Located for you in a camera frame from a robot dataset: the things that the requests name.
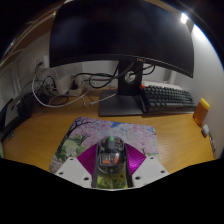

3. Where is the black flat box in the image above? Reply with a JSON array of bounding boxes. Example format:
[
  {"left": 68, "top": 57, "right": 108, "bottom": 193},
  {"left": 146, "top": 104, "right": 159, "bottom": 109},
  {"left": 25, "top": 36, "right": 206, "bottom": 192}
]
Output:
[{"left": 0, "top": 92, "right": 35, "bottom": 143}]

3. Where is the small white case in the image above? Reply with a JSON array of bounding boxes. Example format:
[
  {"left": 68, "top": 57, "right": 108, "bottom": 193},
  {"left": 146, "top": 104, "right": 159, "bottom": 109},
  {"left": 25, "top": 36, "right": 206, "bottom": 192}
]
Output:
[{"left": 200, "top": 124, "right": 211, "bottom": 138}]

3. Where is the orange bottle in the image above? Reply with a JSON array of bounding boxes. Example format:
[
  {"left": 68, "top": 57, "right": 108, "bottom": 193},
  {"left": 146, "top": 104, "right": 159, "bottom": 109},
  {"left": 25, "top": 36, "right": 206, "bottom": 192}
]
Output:
[{"left": 192, "top": 97, "right": 211, "bottom": 128}]

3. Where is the white cable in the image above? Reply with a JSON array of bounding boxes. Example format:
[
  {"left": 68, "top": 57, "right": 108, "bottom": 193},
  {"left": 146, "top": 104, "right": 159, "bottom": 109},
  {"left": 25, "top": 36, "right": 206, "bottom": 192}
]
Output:
[{"left": 31, "top": 68, "right": 93, "bottom": 109}]

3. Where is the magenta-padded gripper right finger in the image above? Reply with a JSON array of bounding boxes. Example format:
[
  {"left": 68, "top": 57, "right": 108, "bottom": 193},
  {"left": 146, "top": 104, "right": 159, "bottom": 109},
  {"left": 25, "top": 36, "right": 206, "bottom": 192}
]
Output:
[{"left": 124, "top": 143, "right": 170, "bottom": 188}]

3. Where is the wooden wall shelf unit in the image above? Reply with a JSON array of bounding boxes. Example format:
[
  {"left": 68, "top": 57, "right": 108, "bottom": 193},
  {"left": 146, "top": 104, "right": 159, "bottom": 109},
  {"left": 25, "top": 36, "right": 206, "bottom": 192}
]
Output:
[{"left": 0, "top": 9, "right": 59, "bottom": 68}]

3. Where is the black computer monitor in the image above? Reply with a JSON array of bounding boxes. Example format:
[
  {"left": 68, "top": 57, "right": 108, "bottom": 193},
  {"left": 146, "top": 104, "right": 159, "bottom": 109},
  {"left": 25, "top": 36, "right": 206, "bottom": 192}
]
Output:
[{"left": 49, "top": 0, "right": 195, "bottom": 117}]

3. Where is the floral print mouse pad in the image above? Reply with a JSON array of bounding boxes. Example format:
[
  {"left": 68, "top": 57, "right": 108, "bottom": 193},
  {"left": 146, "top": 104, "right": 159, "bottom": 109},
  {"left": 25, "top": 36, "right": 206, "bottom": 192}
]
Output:
[{"left": 49, "top": 116, "right": 160, "bottom": 190}]

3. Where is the white power strip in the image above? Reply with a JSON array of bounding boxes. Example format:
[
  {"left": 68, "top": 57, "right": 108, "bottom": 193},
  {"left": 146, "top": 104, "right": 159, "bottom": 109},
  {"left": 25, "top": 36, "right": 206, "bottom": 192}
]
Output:
[{"left": 53, "top": 74, "right": 93, "bottom": 96}]

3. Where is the black keyboard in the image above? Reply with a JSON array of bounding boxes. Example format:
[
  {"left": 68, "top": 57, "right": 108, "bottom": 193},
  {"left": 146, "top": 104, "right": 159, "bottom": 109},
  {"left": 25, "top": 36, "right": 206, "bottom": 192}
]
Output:
[{"left": 139, "top": 83, "right": 198, "bottom": 114}]

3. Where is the white wall socket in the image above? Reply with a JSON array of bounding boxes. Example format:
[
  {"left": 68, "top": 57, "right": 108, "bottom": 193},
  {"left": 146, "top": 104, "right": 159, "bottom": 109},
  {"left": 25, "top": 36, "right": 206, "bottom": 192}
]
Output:
[{"left": 31, "top": 59, "right": 46, "bottom": 73}]

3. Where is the bright lamp bar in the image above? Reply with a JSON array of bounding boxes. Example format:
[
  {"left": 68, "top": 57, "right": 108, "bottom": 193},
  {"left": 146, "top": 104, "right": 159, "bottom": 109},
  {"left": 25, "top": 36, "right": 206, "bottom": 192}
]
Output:
[{"left": 179, "top": 12, "right": 189, "bottom": 25}]

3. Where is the transparent computer mouse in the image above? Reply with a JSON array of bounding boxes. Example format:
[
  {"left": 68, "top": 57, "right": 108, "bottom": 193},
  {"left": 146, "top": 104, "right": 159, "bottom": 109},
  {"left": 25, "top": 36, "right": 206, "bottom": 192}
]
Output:
[{"left": 96, "top": 135, "right": 128, "bottom": 175}]

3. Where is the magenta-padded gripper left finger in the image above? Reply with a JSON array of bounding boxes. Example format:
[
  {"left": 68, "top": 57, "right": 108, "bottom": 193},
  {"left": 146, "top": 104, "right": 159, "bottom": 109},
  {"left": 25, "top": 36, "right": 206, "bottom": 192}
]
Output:
[{"left": 54, "top": 143, "right": 100, "bottom": 188}]

